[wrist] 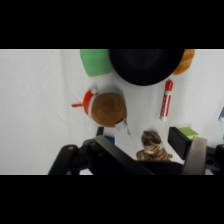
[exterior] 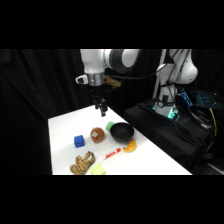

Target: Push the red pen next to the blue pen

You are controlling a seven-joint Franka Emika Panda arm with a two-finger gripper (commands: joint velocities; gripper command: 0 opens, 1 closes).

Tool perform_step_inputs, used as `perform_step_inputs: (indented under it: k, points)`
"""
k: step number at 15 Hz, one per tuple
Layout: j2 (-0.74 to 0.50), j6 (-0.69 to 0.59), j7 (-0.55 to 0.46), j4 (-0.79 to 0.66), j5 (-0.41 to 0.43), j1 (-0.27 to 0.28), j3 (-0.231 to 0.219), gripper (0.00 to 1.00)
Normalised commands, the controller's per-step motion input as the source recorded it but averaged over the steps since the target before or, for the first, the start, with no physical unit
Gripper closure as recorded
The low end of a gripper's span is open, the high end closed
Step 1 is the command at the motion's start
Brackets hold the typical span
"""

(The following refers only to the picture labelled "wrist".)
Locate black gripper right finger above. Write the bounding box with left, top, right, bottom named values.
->
left=167, top=126, right=208, bottom=176

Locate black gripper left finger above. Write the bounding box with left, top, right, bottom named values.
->
left=94, top=126, right=156, bottom=176

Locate red and white marker pen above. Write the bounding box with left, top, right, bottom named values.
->
left=159, top=79, right=175, bottom=122

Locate small blue block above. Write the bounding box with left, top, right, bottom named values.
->
left=104, top=134, right=117, bottom=146

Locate small green block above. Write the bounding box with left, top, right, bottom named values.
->
left=177, top=126, right=201, bottom=141

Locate tiger plush toy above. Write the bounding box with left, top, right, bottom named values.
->
left=135, top=130, right=174, bottom=162

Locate brown round wooden lid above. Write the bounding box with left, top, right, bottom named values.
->
left=71, top=87, right=132, bottom=138

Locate green sponge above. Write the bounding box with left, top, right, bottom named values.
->
left=79, top=49, right=114, bottom=78

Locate black bowl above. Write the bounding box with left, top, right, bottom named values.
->
left=108, top=49, right=185, bottom=87

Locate orange croissant toy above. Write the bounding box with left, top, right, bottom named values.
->
left=172, top=49, right=196, bottom=76

